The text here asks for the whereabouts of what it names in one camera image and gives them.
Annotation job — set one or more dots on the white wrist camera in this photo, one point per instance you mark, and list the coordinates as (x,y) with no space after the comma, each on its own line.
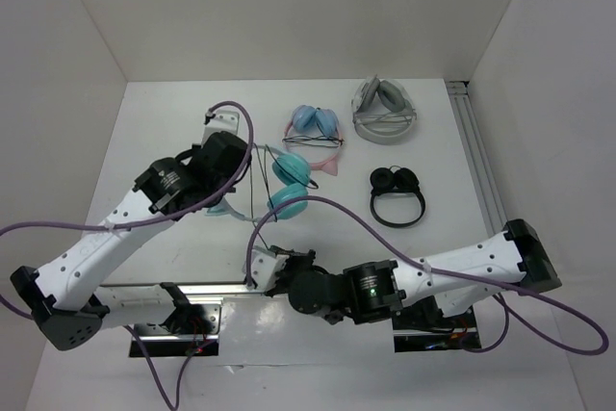
(264,265)
(222,120)

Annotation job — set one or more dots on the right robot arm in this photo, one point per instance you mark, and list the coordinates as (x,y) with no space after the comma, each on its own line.
(450,282)

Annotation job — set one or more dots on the black headphones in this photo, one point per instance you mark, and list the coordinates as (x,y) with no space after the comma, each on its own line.
(395,180)

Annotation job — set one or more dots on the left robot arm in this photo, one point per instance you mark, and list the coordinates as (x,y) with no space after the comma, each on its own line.
(67,298)

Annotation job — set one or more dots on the teal cat-ear headphones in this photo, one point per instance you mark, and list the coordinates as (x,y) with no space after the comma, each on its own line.
(295,173)

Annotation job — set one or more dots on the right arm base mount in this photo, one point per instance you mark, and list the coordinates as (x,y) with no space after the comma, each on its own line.
(414,332)

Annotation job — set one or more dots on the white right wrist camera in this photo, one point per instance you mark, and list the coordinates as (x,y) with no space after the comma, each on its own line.
(264,265)

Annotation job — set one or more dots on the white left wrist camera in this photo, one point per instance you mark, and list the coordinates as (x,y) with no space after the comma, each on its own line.
(222,120)

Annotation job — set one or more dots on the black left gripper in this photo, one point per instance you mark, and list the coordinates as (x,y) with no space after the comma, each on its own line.
(196,147)

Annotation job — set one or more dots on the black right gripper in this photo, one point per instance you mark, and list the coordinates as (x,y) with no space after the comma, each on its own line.
(294,257)

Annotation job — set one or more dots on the white grey headphones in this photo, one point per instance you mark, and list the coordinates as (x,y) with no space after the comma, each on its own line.
(382,111)

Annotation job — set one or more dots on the aluminium front rail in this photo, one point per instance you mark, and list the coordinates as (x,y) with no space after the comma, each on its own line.
(194,289)

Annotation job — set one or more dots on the aluminium side rail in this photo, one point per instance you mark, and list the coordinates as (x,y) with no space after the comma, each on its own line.
(486,189)

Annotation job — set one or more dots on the pink blue cat-ear headphones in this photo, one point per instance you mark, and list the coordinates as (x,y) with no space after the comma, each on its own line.
(316,127)

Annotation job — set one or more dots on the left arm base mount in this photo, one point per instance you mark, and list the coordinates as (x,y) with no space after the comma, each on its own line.
(191,328)

